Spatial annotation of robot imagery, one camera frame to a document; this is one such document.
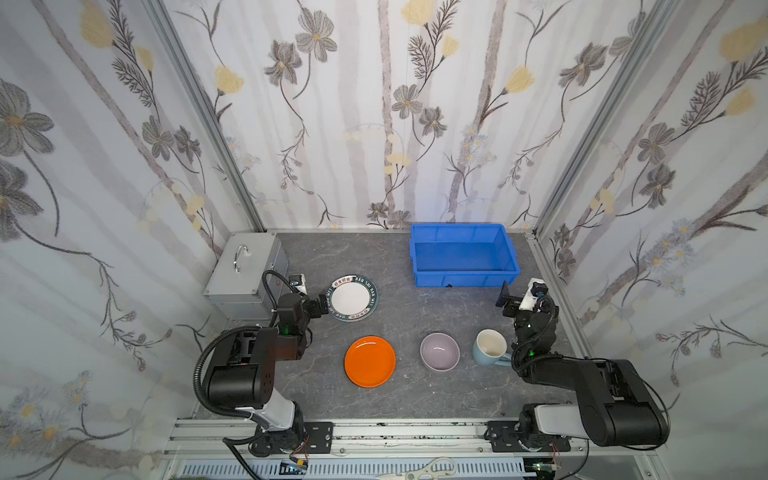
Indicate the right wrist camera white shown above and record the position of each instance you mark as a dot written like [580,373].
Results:
[536,290]

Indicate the blue plastic bin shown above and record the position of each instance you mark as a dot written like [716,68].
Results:
[462,255]

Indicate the aluminium rail frame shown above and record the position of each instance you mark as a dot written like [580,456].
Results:
[364,449]

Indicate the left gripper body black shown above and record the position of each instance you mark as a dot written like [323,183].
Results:
[321,303]

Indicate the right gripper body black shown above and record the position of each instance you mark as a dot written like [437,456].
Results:
[514,303]

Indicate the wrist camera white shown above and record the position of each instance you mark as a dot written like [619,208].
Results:
[298,282]
[536,290]

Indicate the green rimmed white plate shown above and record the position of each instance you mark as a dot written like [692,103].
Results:
[352,298]

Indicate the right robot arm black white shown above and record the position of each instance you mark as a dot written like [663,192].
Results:
[614,405]

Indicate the purple bowl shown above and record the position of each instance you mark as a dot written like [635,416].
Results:
[439,352]

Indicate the grey metal first aid case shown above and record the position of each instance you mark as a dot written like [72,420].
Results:
[235,287]

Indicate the white scissors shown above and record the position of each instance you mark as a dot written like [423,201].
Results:
[439,468]

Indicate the orange plate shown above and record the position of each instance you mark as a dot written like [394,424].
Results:
[370,362]

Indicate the light blue mug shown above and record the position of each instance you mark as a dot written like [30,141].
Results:
[490,349]

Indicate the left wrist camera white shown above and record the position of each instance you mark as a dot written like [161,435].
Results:
[298,282]

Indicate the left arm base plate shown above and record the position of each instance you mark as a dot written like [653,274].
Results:
[313,438]

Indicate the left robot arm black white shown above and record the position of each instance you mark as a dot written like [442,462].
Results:
[235,374]

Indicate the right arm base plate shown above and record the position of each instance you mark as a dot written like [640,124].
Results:
[504,437]

